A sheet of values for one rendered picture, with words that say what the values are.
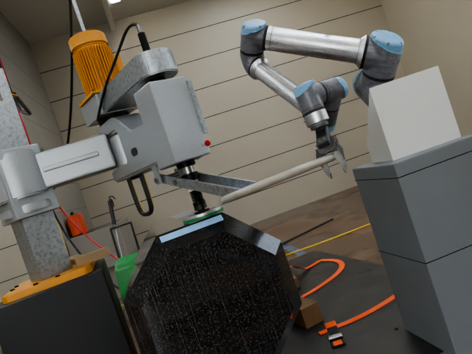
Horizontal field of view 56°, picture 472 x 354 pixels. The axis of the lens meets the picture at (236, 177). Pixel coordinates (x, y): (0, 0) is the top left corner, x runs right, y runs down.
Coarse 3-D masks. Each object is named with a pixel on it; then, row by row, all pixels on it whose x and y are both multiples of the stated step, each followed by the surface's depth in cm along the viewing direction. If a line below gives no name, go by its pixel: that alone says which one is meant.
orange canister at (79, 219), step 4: (72, 212) 541; (72, 216) 538; (76, 216) 538; (80, 216) 545; (68, 220) 537; (72, 220) 538; (76, 220) 538; (80, 220) 540; (84, 220) 563; (68, 224) 537; (72, 224) 537; (76, 224) 538; (80, 224) 539; (84, 224) 554; (72, 228) 537; (76, 228) 538; (80, 228) 539; (84, 228) 545; (72, 232) 537; (76, 232) 538; (80, 232) 539; (88, 232) 546; (72, 236) 539; (76, 236) 540
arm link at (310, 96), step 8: (312, 80) 168; (296, 88) 168; (304, 88) 167; (312, 88) 167; (320, 88) 168; (296, 96) 169; (304, 96) 167; (312, 96) 166; (320, 96) 168; (304, 104) 167; (312, 104) 166; (320, 104) 167; (304, 112) 168; (312, 112) 166
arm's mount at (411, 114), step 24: (432, 72) 190; (384, 96) 188; (408, 96) 189; (432, 96) 190; (384, 120) 188; (408, 120) 189; (432, 120) 190; (384, 144) 191; (408, 144) 189; (432, 144) 190
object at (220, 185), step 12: (156, 180) 238; (168, 180) 236; (180, 180) 226; (192, 180) 218; (204, 180) 228; (216, 180) 220; (228, 180) 212; (240, 180) 205; (216, 192) 203; (228, 192) 195
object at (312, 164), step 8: (312, 160) 157; (320, 160) 158; (328, 160) 161; (296, 168) 154; (304, 168) 154; (312, 168) 156; (272, 176) 154; (280, 176) 153; (288, 176) 153; (256, 184) 155; (264, 184) 154; (272, 184) 154; (232, 192) 162; (240, 192) 158; (248, 192) 157; (224, 200) 168; (232, 200) 164
